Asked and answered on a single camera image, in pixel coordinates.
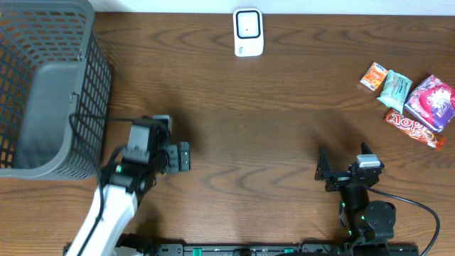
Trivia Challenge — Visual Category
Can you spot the mint green snack packet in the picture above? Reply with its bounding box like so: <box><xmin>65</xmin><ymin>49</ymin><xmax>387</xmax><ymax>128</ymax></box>
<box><xmin>378</xmin><ymin>70</ymin><xmax>412</xmax><ymax>114</ymax></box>

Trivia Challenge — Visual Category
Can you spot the purple tissue pack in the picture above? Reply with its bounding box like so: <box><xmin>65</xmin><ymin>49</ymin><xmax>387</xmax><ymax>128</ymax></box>
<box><xmin>405</xmin><ymin>75</ymin><xmax>454</xmax><ymax>132</ymax></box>

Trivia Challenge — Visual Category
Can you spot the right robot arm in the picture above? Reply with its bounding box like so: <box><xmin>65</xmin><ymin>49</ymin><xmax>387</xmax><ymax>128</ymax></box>
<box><xmin>314</xmin><ymin>143</ymin><xmax>396</xmax><ymax>255</ymax></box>

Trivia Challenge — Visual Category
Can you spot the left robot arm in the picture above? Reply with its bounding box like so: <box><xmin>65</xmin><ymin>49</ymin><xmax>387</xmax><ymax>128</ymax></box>
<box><xmin>64</xmin><ymin>115</ymin><xmax>191</xmax><ymax>255</ymax></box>

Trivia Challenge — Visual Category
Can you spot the white barcode scanner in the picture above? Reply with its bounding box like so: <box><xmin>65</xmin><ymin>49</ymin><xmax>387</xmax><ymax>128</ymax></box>
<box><xmin>232</xmin><ymin>8</ymin><xmax>264</xmax><ymax>58</ymax></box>

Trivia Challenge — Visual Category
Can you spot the dark grey plastic basket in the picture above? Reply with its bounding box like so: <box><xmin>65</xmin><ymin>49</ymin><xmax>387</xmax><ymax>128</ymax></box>
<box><xmin>1</xmin><ymin>0</ymin><xmax>112</xmax><ymax>180</ymax></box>

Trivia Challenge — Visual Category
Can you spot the black mounting rail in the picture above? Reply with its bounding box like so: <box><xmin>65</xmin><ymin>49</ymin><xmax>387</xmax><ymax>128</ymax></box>
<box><xmin>63</xmin><ymin>234</ymin><xmax>419</xmax><ymax>256</ymax></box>

